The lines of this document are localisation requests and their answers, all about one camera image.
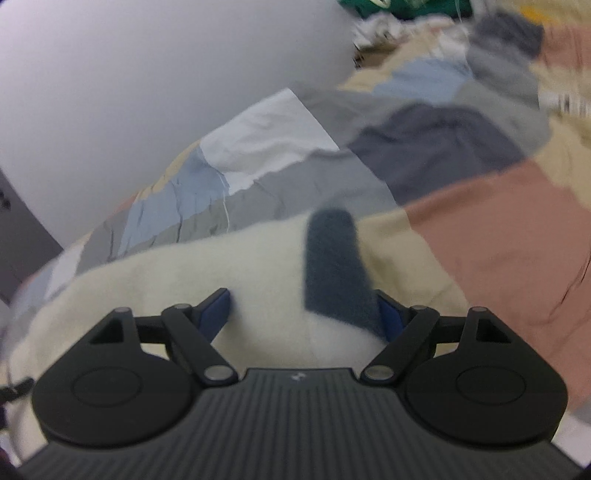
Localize cream sweater with blue stripes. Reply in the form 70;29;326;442
0;208;467;467

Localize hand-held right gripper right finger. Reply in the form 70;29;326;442
360;290;513;385

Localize white crumpled clothes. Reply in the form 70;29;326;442
353;13;419;48

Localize grey door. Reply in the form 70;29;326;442
0;168;64;303

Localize patchwork bed cover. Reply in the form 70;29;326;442
0;16;591;462

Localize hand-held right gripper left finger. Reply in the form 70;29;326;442
88;288;239;387

